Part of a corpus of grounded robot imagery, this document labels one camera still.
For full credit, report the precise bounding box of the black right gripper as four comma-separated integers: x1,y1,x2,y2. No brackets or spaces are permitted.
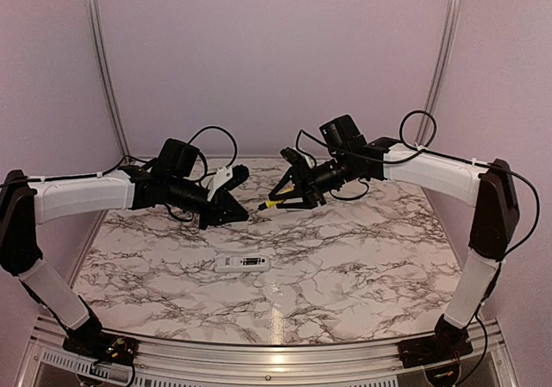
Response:
269,152,356,208

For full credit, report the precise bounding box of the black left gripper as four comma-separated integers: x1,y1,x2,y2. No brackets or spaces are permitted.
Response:
166,175,249,229

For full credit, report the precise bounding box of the yellow handled screwdriver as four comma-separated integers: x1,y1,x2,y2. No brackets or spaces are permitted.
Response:
257,183,298,210

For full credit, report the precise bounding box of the white remote control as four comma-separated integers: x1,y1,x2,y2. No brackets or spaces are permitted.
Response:
214,255,271,273

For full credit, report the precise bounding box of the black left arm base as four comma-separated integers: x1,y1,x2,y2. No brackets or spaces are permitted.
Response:
63,332,138,366

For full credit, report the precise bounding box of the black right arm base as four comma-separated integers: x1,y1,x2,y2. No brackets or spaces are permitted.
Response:
398,331,474,368

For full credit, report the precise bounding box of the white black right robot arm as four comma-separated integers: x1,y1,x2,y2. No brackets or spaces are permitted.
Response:
268,115,520,359

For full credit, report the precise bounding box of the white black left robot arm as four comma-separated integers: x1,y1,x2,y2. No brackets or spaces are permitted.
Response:
1,139,249,357

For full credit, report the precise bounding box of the battery in remote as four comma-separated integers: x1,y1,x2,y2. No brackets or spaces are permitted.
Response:
241,257,266,265

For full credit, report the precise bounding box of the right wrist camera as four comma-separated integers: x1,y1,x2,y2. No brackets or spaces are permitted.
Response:
280,147,317,169

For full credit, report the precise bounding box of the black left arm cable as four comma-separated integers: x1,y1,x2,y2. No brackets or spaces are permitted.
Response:
187,125,239,168

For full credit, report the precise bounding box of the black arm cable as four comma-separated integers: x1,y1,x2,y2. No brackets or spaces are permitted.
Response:
295,109,540,259
187,125,239,168

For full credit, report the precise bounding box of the right aluminium corner post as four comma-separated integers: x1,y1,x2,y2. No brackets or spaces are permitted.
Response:
424,0,465,147

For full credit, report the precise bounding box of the aluminium corner post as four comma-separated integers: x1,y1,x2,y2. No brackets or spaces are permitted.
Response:
86,0,130,156
424,0,465,147

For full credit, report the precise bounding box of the aluminium table front rail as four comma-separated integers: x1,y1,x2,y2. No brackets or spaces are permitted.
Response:
16,316,519,386

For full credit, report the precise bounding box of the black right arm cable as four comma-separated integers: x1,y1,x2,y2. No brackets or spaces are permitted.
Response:
295,109,540,259

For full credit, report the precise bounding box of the left aluminium corner post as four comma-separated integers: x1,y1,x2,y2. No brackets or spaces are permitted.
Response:
86,0,130,156

